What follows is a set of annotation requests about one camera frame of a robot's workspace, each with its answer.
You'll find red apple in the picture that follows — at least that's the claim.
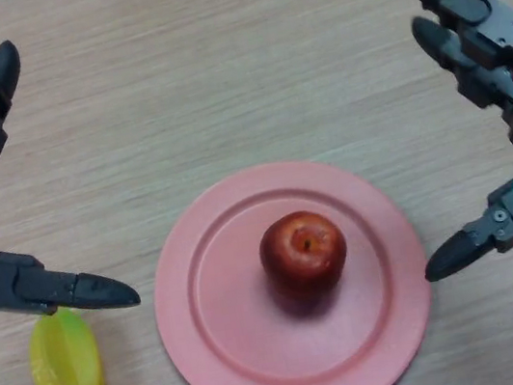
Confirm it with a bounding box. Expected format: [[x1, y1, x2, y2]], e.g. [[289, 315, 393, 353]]
[[253, 205, 355, 305]]

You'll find yellow starfruit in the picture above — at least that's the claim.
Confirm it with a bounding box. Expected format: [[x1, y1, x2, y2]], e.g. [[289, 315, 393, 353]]
[[21, 303, 107, 385]]

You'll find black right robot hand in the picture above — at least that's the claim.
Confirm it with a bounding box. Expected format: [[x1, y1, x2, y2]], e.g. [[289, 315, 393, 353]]
[[380, 0, 513, 284]]

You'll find pink round plate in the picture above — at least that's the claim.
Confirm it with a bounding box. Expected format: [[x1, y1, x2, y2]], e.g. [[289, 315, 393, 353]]
[[134, 141, 448, 385]]

